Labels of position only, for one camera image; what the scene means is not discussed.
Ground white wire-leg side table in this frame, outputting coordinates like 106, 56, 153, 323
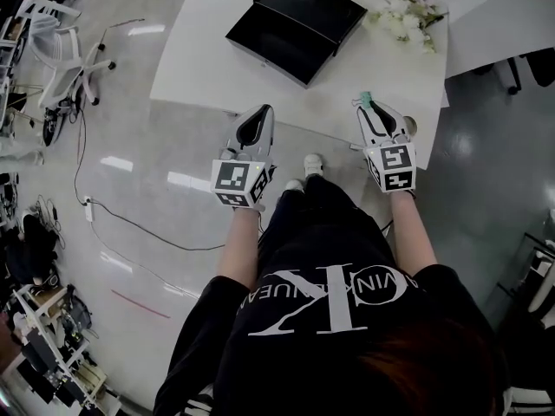
0, 80, 45, 123

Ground person's black trousers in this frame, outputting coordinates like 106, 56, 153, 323
260, 174, 375, 243

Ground white cluttered equipment rack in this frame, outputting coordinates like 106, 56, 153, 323
0, 283, 123, 416

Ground black cart with white equipment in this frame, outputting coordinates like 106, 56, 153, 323
522, 208, 555, 334

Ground person's right forearm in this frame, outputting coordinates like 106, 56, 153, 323
389, 191, 439, 279

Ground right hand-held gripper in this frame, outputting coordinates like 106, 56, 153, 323
357, 101, 417, 194

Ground white flower bouquet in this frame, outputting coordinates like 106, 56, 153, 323
367, 0, 450, 55

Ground person's right white shoe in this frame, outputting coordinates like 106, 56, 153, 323
303, 153, 326, 178

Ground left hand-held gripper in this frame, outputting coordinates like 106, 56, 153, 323
210, 104, 277, 212

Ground red floor tape strip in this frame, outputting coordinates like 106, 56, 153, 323
110, 289, 172, 320

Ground black box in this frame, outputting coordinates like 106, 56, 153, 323
225, 0, 369, 90

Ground black backpack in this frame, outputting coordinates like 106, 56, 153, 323
3, 213, 61, 286

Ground black wheeled device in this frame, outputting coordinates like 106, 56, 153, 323
42, 97, 82, 147

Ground black white headset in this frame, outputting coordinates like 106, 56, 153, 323
31, 270, 61, 297

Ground white floor cable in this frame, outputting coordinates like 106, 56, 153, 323
88, 220, 205, 299

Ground green binder clip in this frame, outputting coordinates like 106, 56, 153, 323
351, 91, 375, 111

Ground person's black printed shirt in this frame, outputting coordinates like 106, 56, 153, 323
153, 228, 509, 416

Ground white office chair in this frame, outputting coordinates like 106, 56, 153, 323
21, 0, 118, 107

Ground person's left forearm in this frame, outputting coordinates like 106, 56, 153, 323
215, 208, 262, 286

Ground long black floor cable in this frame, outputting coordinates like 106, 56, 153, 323
92, 198, 227, 251

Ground short black floor cable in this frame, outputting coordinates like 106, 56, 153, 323
73, 109, 88, 206

